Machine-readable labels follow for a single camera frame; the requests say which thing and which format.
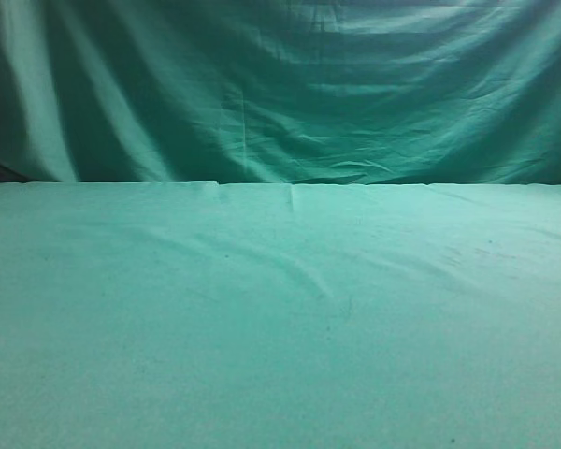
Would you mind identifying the green cloth table cover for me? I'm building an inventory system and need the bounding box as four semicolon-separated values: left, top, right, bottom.
0;182;561;448

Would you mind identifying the green cloth backdrop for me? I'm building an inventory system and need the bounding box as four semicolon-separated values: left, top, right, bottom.
0;1;561;184

